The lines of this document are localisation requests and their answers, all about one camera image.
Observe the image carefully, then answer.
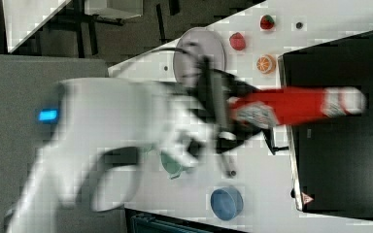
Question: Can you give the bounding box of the pale purple plate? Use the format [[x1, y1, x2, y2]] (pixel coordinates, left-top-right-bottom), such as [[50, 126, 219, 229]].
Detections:
[[173, 27, 226, 87]]

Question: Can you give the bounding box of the green cup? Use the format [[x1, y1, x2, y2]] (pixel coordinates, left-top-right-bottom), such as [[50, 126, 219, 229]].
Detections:
[[160, 152, 191, 180]]

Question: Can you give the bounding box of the red ketchup bottle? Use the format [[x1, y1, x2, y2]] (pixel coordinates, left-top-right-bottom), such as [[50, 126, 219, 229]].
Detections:
[[229, 86, 367, 129]]

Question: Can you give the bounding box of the toy strawberry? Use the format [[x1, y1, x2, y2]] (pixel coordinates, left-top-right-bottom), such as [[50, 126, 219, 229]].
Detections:
[[259, 15, 275, 30]]

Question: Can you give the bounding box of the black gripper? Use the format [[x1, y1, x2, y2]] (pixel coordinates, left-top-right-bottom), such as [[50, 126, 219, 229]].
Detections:
[[192, 56, 262, 153]]

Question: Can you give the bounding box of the blue bowl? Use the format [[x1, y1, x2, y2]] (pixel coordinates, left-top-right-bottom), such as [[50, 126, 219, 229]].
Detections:
[[210, 186, 244, 221]]

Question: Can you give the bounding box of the red toy fruit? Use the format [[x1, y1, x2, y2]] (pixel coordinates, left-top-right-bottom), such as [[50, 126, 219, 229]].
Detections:
[[229, 32, 246, 50]]

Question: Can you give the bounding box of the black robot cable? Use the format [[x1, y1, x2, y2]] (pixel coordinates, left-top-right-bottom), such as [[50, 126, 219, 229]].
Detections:
[[135, 47, 208, 66]]

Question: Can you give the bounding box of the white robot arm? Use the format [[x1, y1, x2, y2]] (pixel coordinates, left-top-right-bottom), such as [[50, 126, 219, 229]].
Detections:
[[5, 57, 259, 233]]

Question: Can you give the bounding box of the toy orange half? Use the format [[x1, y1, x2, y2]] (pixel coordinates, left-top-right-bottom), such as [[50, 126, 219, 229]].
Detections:
[[256, 54, 277, 74]]

